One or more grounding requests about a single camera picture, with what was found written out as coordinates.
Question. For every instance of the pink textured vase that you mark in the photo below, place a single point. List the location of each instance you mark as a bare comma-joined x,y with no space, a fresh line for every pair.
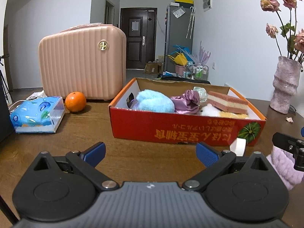
285,85

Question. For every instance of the pink plastic bucket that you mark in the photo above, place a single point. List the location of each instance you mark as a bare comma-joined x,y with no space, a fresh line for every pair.
180,69

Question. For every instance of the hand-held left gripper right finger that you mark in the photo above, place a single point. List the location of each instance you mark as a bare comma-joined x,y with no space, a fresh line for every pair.
207,155

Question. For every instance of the side door frame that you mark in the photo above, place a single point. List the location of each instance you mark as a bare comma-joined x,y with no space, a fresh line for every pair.
109,11

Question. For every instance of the clear folded umbrella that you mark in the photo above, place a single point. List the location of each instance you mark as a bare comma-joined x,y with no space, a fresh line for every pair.
190,21

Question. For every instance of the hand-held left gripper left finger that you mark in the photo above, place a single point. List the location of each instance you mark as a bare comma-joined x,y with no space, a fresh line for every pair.
96,153

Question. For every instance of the red cardboard box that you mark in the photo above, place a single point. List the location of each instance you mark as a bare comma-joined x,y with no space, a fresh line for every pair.
166,125

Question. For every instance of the yellow box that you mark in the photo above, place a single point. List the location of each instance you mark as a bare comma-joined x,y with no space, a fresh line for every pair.
184,0

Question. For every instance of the purple feather decoration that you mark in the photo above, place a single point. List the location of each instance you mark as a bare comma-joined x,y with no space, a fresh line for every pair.
203,54

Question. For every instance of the orange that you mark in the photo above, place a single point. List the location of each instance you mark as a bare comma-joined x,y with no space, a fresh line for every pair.
75,102

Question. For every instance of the pink ribbed suitcase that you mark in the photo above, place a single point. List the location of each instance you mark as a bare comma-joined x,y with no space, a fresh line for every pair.
80,66

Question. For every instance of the pale green mesh bath ball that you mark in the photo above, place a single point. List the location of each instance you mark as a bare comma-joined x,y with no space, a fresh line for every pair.
200,93

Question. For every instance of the bunch of dried roses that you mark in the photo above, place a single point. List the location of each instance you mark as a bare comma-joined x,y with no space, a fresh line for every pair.
269,3

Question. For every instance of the dark brown entrance door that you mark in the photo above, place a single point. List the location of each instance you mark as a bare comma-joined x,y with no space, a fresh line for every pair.
137,49

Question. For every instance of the black tripod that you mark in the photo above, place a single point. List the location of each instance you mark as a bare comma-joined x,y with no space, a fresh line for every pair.
4,57

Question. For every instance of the white wall electrical panel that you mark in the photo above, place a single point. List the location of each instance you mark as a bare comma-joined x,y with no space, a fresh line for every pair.
207,0

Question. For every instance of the light blue fluffy scrunchie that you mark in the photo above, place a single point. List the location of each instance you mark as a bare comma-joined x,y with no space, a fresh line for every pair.
154,101

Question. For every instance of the black paper bag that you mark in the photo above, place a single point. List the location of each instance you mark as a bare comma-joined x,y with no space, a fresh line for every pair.
3,123

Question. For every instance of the blue tissue pack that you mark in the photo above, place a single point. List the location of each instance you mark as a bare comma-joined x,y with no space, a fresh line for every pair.
33,114

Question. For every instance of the white sheep plush toy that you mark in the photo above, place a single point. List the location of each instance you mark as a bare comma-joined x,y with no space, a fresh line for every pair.
210,110

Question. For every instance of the fallen pink petal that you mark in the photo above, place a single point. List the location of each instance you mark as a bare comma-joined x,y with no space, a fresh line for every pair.
289,119

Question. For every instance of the blue and yellow plastic toy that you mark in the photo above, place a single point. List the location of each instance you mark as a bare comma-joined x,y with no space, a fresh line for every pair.
179,57

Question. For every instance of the purple fluffy headband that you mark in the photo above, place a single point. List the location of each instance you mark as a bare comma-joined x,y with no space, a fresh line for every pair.
282,168

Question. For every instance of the clear plastic bag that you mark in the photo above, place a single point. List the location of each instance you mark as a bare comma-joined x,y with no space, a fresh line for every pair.
178,11

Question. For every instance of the grey refrigerator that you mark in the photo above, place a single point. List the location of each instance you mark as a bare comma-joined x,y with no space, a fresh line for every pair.
178,33

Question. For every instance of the pink layered sponge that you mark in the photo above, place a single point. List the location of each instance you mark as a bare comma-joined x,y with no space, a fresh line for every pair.
225,102

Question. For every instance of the purple satin scrunchie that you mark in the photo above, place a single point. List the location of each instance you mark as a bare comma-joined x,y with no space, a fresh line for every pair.
185,102

